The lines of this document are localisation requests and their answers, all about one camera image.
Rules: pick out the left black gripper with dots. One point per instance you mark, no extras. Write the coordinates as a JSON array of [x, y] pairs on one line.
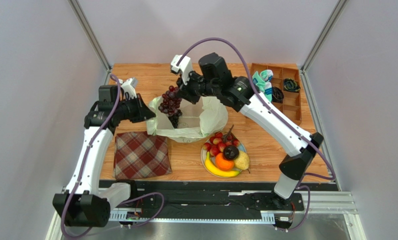
[[143, 112]]

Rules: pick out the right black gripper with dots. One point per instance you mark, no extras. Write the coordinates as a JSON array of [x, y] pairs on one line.
[[188, 89]]

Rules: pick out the dark fake grapes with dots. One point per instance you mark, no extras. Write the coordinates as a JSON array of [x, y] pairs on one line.
[[170, 106]]

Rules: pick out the white plastic bag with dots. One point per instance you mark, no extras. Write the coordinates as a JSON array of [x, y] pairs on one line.
[[198, 121]]

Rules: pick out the red fake strawberry bunch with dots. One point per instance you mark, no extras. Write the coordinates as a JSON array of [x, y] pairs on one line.
[[219, 141]]

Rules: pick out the dark fake plum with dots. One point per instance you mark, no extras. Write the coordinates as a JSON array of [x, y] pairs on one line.
[[231, 152]]

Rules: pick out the orange fake fruit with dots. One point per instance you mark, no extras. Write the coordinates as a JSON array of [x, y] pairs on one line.
[[222, 163]]

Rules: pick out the yellow fake banana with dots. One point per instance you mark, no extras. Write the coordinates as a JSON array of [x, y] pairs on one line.
[[213, 169]]

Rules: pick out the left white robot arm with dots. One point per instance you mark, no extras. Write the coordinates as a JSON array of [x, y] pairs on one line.
[[92, 156]]

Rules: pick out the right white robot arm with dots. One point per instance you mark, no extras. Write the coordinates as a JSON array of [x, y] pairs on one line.
[[216, 80]]

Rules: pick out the red plaid cloth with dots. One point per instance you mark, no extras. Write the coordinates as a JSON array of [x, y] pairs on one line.
[[139, 155]]

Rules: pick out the blue and cream plate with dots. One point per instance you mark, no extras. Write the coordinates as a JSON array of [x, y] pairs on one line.
[[203, 156]]

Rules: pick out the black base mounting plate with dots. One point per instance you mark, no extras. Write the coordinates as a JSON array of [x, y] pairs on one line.
[[211, 200]]

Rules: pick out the brown wooden organizer tray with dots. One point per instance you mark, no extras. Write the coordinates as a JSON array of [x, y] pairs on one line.
[[286, 87]]

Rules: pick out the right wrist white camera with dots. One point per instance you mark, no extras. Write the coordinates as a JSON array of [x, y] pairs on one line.
[[182, 66]]

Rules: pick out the wrist white camera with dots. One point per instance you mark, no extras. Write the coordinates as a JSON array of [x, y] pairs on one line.
[[182, 66], [129, 88]]

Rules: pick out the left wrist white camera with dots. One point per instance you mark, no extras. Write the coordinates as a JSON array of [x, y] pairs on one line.
[[129, 88]]

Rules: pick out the aluminium frame rail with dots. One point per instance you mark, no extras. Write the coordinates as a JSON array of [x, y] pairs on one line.
[[330, 214]]

